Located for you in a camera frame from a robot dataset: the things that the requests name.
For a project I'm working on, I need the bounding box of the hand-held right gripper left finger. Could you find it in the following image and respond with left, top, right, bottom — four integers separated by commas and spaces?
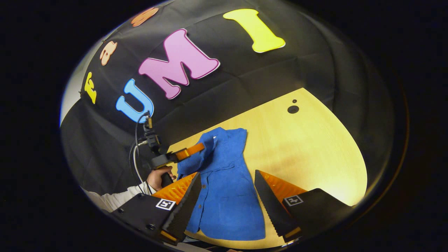
112, 172, 203, 245

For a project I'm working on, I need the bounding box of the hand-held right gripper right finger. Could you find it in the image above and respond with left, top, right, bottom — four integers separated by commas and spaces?
254, 170, 354, 243

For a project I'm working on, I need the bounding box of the blue button shirt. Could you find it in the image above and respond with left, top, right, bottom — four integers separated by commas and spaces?
177, 127, 266, 241

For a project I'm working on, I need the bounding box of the black backdrop cloth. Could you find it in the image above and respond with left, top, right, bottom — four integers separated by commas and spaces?
60, 0, 396, 196

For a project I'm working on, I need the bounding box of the white cable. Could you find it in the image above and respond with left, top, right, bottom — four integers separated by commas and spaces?
132, 140, 149, 186

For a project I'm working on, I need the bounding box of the black cable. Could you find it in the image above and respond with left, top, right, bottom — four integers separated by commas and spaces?
134, 113, 150, 165

